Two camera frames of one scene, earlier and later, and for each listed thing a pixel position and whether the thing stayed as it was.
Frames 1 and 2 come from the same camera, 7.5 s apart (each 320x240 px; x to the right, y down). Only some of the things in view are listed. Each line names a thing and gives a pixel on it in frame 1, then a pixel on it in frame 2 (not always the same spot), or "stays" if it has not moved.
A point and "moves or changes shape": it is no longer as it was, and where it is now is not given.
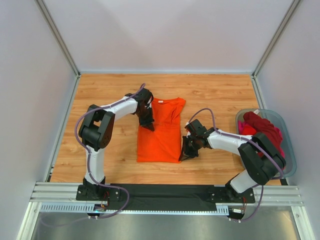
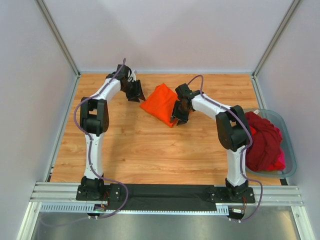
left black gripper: (145, 118) → (133, 89)
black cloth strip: (162, 197) stays
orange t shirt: (164, 144) moves or changes shape
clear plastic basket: (289, 169) stays
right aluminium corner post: (263, 59) stays
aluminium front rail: (65, 193) stays
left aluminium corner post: (44, 11) stays
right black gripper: (189, 146) → (181, 110)
